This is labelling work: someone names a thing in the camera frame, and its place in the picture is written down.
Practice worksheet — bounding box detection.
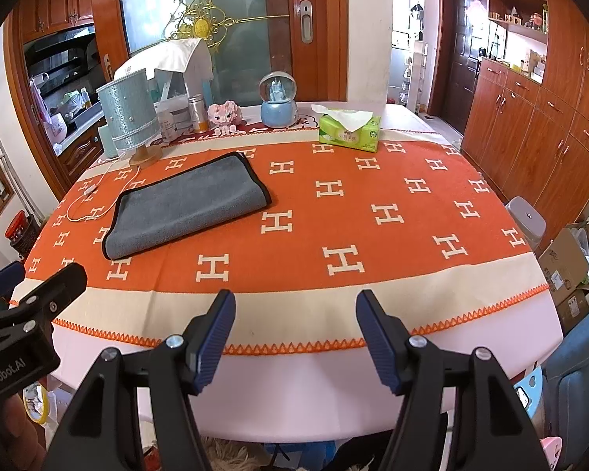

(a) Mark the light blue plastic stool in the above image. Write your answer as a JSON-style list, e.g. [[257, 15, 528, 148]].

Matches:
[[513, 367, 543, 419]]

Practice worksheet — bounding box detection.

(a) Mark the silver metal can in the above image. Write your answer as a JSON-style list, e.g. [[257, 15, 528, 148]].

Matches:
[[187, 94, 210, 133]]

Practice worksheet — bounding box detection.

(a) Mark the teal cup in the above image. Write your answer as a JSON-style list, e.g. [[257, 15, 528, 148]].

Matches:
[[97, 124, 119, 159]]

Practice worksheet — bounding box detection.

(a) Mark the silver door handle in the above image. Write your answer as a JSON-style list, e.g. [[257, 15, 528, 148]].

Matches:
[[298, 0, 314, 44]]

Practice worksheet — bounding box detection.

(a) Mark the wooden wall cabinet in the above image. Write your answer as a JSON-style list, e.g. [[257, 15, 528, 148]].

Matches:
[[461, 0, 589, 256]]

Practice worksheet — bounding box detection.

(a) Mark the red container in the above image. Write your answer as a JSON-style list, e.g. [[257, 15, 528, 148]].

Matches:
[[7, 210, 41, 259]]

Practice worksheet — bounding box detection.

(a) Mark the gold ornament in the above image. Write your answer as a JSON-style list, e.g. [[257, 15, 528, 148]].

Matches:
[[164, 0, 295, 55]]

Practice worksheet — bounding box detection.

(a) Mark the white jar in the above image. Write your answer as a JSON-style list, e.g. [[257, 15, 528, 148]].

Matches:
[[153, 99, 192, 141]]

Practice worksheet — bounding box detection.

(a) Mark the open cardboard box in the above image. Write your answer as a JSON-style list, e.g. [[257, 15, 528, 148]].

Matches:
[[537, 223, 589, 305]]

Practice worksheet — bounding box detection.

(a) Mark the grey towel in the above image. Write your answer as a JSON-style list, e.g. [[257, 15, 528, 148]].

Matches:
[[101, 152, 273, 260]]

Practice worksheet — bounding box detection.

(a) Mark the pink block figure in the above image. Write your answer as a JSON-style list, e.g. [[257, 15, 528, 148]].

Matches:
[[207, 101, 243, 137]]

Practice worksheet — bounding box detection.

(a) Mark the person's left hand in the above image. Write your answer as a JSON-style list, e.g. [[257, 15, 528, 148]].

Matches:
[[0, 392, 47, 471]]

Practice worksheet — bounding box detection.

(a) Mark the grey plastic stool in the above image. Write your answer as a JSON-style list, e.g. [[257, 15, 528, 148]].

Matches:
[[505, 196, 547, 252]]

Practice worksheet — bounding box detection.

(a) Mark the white shelf rack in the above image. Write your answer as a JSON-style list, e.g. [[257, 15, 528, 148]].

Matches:
[[402, 39, 430, 115]]

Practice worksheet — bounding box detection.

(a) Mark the wooden kitchen cabinet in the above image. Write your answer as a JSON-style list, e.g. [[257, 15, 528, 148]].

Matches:
[[17, 0, 97, 43]]

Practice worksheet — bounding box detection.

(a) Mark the white lamp cable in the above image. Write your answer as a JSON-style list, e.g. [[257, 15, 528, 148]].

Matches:
[[68, 159, 141, 221]]

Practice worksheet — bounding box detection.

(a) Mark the green tissue box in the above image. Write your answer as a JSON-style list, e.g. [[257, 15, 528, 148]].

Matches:
[[311, 104, 382, 153]]

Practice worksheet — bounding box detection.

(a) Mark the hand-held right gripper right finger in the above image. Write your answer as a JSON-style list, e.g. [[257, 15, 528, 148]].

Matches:
[[356, 289, 545, 471]]

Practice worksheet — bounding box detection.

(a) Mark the pink rice cooker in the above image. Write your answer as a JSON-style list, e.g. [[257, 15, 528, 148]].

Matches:
[[44, 113, 70, 141]]

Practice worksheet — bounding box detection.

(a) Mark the blue snow globe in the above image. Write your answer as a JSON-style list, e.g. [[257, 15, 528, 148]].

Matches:
[[259, 71, 299, 128]]

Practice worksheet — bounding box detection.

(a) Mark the orange printed blanket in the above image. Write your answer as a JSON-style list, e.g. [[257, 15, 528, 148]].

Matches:
[[9, 128, 551, 356]]

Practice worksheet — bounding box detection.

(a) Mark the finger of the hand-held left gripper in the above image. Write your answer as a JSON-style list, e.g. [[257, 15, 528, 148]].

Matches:
[[0, 262, 88, 329], [0, 261, 26, 317]]

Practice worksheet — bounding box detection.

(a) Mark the dark brown entrance door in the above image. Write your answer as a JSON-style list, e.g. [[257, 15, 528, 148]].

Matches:
[[442, 0, 488, 134]]

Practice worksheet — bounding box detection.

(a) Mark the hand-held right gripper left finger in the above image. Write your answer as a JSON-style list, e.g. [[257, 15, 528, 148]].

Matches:
[[43, 289, 237, 471]]

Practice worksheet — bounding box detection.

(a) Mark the teal shade table lamp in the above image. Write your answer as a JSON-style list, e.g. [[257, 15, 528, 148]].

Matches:
[[96, 71, 163, 168]]

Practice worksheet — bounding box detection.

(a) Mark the small cardboard box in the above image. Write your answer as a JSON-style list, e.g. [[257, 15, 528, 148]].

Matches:
[[554, 287, 589, 330]]

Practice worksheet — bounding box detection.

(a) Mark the white cloth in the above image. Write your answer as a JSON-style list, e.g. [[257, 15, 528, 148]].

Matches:
[[114, 38, 213, 84]]

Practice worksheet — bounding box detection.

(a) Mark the wooden glass sliding door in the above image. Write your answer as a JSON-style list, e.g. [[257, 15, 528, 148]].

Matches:
[[91, 0, 349, 109]]

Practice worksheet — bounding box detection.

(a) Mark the yellow tape roll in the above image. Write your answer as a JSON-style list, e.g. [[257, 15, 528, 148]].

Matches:
[[22, 384, 51, 425]]

